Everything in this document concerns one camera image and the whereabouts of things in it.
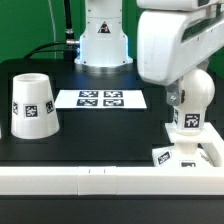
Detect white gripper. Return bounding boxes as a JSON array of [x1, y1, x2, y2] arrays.
[[136, 0, 224, 106]]

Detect white lamp bulb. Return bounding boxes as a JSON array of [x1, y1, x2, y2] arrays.
[[173, 69, 215, 136]]

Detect white lamp base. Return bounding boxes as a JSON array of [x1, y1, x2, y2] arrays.
[[152, 123, 215, 168]]

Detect white lamp shade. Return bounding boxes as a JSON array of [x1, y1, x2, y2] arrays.
[[11, 73, 59, 139]]

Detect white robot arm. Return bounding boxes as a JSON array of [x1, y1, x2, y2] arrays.
[[75, 0, 224, 106]]

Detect white marker sheet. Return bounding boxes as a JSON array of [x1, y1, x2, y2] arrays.
[[55, 90, 147, 109]]

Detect white right fence rail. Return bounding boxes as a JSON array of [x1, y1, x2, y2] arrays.
[[200, 122, 224, 168]]

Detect white fence rail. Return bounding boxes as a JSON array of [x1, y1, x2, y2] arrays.
[[200, 122, 224, 168], [0, 167, 224, 196]]

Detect black cable connector post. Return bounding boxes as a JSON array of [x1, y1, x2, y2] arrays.
[[63, 0, 74, 61]]

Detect white front fence rail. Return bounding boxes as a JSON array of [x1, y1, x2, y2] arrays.
[[0, 167, 224, 196]]

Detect black cable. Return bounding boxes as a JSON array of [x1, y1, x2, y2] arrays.
[[23, 41, 80, 60]]

